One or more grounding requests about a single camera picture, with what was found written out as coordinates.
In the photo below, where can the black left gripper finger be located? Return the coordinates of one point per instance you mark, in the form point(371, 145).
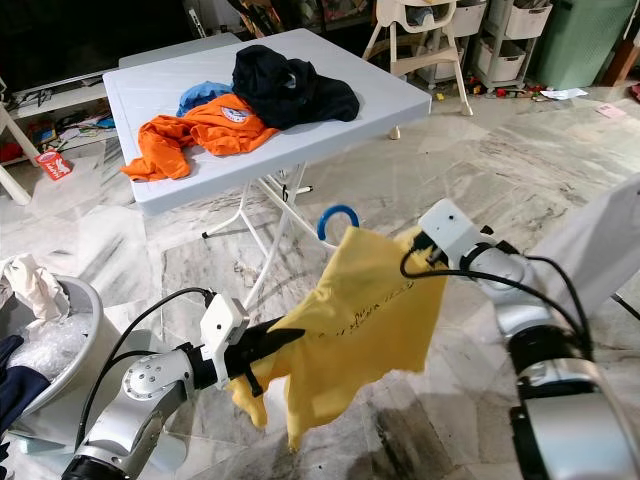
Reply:
point(282, 340)

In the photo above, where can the yellow shirt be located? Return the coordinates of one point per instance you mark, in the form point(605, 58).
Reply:
point(370, 310)

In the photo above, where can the blue plastic hanger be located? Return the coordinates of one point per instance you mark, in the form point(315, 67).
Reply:
point(338, 212)

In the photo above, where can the black garment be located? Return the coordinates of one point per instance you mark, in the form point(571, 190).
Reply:
point(295, 90)

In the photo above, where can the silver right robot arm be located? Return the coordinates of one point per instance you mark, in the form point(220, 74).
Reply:
point(550, 370)

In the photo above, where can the grey laundry basket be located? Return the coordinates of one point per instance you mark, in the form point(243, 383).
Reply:
point(105, 330)

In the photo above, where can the clear plastic bag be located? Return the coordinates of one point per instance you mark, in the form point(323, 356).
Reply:
point(55, 345)

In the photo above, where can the cream white garment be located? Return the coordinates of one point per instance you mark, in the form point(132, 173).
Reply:
point(40, 285)

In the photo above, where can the small white side table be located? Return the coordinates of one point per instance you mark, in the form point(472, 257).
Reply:
point(15, 150)

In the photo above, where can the dark navy garment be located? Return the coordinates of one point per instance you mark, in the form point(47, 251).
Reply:
point(20, 385)

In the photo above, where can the orange shirt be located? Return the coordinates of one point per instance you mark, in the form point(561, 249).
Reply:
point(210, 130)

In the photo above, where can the blue garment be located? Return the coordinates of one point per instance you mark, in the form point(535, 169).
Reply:
point(202, 98)

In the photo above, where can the grey folding table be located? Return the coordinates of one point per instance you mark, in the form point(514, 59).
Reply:
point(380, 90)

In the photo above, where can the white tv cabinet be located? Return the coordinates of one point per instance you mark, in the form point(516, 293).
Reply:
point(80, 120)

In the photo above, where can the grey plastic bench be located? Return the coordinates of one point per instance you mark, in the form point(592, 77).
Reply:
point(170, 50)

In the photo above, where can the black television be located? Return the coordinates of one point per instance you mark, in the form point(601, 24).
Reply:
point(80, 40)

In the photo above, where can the white baby high chair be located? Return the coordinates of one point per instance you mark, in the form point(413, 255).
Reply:
point(415, 35)

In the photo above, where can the white paper sheet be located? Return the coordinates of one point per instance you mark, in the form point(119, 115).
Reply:
point(563, 94)

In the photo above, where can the grey drawer trolley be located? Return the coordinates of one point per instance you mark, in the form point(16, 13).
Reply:
point(510, 40)

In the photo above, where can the small pink paper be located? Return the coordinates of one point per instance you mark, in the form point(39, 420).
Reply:
point(610, 110)

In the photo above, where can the green plastic bin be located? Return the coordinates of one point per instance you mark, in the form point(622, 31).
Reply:
point(585, 45)

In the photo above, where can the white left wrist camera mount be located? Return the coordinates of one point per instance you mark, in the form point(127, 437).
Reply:
point(225, 325)

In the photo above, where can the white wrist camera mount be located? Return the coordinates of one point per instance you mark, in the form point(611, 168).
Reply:
point(448, 228)
point(225, 325)

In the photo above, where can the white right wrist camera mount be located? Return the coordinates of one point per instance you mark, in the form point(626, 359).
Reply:
point(448, 228)

